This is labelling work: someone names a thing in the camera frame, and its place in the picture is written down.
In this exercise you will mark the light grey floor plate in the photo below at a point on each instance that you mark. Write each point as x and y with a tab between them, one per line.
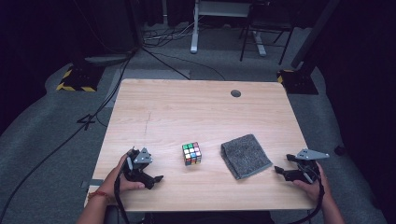
106	58

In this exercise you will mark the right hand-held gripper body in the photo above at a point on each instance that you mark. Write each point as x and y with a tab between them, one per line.
308	172

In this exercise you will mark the black metal chair frame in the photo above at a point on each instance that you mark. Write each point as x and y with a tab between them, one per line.
264	25

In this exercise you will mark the grey tape strip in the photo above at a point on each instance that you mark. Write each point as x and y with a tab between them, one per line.
95	183

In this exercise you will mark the grey fluffy cloth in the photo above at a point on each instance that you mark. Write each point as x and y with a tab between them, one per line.
244	155

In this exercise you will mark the person's right hand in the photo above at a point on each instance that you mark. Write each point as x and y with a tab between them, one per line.
316	191

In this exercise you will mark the white desk frame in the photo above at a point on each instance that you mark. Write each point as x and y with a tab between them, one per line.
195	31

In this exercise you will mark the grey slanted metal post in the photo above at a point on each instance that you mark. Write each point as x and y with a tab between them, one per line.
314	31

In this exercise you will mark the grey round table grommet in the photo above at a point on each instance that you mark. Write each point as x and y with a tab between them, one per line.
235	93

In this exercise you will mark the person's dark clothing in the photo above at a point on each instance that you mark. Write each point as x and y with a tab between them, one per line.
205	217

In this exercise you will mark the person's left hand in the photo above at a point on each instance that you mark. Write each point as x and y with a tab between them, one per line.
113	183

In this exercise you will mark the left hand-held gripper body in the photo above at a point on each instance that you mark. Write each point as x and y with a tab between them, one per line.
137	171

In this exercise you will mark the black yellow-striped stand base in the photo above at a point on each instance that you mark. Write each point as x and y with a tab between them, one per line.
79	77
299	81

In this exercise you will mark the multicoloured puzzle cube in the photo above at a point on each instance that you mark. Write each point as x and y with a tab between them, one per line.
192	154

